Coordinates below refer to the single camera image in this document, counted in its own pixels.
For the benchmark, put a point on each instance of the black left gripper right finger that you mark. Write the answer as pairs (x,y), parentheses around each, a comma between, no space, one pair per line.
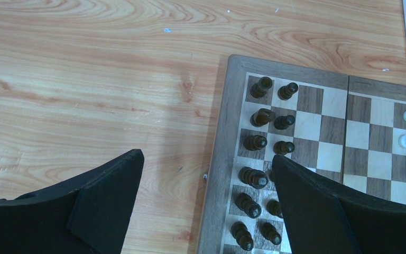
(324,216)

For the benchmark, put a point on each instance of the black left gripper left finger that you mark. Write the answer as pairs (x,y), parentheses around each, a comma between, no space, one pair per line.
(88,213)

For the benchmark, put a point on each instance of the dark chess pawn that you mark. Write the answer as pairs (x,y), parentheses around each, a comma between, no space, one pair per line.
(283,122)
(270,232)
(287,91)
(283,147)
(274,208)

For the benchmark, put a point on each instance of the dark chess piece king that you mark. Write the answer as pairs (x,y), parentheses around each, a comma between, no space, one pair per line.
(246,204)

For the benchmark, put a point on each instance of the dark chess piece queen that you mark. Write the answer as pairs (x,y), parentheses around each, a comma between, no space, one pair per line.
(253,177)

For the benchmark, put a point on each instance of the dark chess piece bishop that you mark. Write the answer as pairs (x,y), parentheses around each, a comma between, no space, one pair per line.
(255,142)
(242,236)

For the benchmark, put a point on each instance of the wooden chess board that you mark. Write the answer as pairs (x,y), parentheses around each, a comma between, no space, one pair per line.
(346,129)

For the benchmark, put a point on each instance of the dark chess piece knight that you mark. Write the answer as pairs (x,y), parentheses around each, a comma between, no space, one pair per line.
(262,117)

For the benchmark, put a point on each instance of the dark chess piece rook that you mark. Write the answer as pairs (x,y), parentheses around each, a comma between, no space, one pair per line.
(261,87)

